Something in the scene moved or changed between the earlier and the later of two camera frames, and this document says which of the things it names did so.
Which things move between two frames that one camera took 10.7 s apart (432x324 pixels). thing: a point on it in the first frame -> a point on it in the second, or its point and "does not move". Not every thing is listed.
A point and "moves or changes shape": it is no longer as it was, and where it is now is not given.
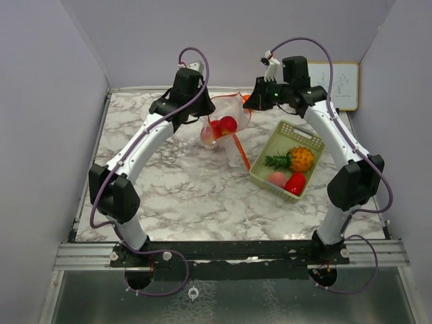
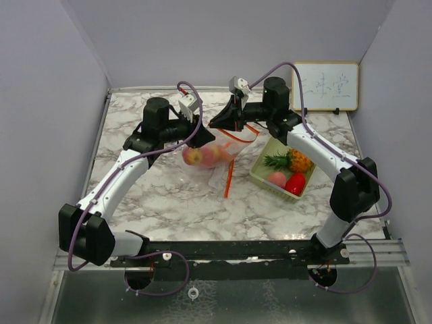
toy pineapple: (299, 159) does not move
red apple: (228, 125) moves or changes shape
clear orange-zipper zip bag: (236, 106) moves or changes shape
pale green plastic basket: (284, 138) does not move
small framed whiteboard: (344, 92) does not move
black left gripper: (204, 111) -> (202, 136)
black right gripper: (258, 98) -> (232, 117)
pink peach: (277, 178) does not move
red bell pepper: (295, 183) does not move
